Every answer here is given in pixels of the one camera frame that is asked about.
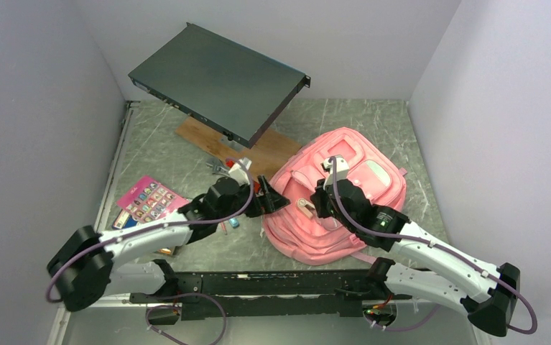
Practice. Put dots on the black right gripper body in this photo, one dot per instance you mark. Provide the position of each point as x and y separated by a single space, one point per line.
325 207

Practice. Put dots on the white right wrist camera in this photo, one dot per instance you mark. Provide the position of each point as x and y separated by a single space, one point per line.
336 164

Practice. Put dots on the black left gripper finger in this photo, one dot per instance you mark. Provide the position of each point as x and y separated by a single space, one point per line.
268 196
266 209

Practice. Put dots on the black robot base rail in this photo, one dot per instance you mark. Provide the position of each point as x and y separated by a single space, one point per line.
202 295

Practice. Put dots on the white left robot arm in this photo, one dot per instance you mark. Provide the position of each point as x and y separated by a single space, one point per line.
91 265

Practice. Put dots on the dark metal rack unit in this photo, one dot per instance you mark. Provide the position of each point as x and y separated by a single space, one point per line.
226 86

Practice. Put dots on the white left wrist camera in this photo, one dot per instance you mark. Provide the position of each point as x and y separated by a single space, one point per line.
239 170

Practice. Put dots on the brown wooden board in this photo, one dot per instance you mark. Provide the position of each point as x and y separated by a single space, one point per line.
267 156

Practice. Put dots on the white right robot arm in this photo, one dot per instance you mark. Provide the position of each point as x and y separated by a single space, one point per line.
486 293

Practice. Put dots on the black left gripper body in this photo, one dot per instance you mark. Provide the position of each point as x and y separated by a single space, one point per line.
241 200

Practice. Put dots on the aluminium frame rail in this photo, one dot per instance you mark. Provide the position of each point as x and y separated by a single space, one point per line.
62 316

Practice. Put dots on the pink sticker book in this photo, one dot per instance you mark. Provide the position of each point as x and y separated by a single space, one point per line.
149 200

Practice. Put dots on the orange handled adjustable wrench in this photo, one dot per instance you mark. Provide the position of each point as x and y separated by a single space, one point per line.
217 167

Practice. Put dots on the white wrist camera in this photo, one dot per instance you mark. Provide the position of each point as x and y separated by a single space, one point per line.
239 170
336 164

